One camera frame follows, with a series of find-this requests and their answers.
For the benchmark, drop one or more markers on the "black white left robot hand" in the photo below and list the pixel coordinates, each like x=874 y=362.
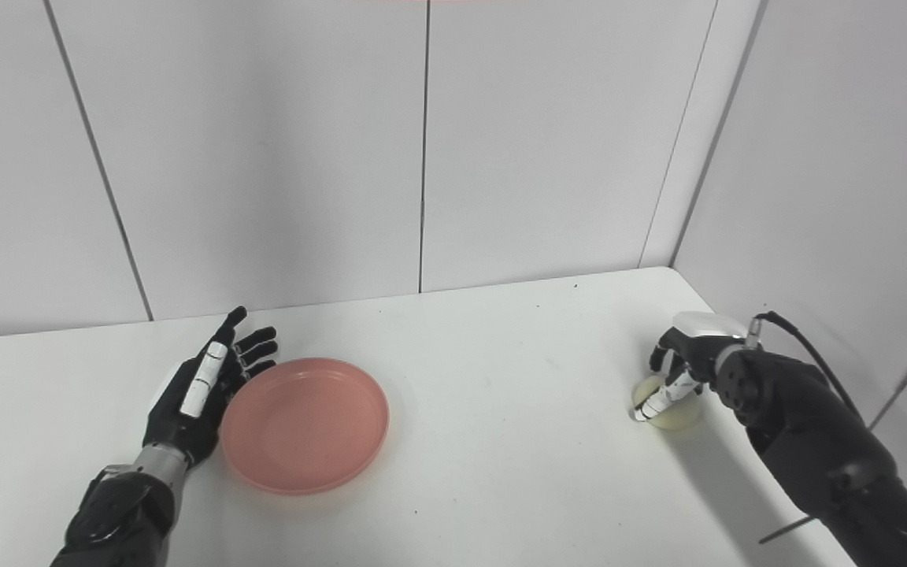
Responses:
x=201 y=386

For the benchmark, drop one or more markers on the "cream steamed bun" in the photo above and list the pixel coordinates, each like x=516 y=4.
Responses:
x=678 y=411

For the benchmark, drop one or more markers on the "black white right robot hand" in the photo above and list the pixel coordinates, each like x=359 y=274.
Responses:
x=686 y=358

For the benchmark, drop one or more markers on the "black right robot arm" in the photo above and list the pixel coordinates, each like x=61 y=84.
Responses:
x=816 y=449

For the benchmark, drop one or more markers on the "pink round plate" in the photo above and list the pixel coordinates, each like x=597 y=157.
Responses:
x=305 y=425

